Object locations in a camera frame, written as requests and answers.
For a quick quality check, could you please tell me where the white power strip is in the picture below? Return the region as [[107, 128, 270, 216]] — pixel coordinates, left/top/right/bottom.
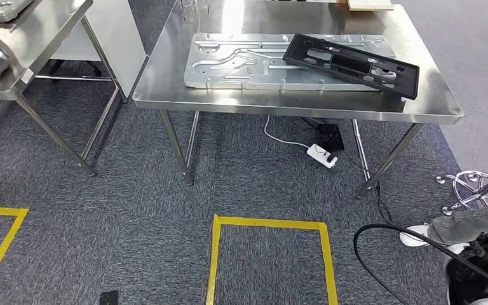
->
[[306, 144, 339, 170]]

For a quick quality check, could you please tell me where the wooden board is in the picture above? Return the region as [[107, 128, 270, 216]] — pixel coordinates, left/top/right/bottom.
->
[[346, 0, 395, 12]]

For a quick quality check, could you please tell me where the white cabinet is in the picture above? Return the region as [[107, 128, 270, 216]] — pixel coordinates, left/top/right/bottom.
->
[[50, 0, 147, 102]]

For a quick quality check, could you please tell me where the thick black looped cable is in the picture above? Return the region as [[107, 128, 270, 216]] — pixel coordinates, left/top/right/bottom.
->
[[352, 223, 488, 305]]

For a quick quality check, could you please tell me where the thin black floor cable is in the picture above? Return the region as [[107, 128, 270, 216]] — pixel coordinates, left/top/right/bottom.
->
[[342, 151, 393, 225]]

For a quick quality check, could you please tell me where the clear glass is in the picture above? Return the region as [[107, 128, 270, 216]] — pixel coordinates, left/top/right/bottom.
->
[[180, 0, 210, 24]]

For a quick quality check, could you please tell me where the yellow floor tape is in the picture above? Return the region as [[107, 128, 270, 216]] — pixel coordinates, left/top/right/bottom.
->
[[0, 206, 29, 302], [205, 214, 339, 305]]

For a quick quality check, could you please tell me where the black plastic panel with cutouts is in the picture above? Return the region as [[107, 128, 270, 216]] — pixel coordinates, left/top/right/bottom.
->
[[282, 33, 421, 101]]

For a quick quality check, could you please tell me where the stainless steel workbench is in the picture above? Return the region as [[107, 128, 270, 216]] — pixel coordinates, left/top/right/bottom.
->
[[0, 0, 123, 177], [132, 0, 465, 200]]

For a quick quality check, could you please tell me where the stool with chrome base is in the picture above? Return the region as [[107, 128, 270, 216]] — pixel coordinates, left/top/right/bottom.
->
[[435, 168, 488, 217]]

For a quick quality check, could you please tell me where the white floor cable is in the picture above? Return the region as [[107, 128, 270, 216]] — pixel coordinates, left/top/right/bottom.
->
[[264, 114, 311, 149]]

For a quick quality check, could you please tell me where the stamped sheet metal part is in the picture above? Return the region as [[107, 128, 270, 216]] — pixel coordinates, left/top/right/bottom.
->
[[184, 32, 397, 92], [0, 0, 34, 23]]

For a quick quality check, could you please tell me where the black robot body part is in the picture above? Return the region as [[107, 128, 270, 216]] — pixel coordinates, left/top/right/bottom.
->
[[98, 290, 119, 305]]

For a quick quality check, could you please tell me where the person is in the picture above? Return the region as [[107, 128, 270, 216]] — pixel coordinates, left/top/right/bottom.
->
[[398, 201, 488, 255]]

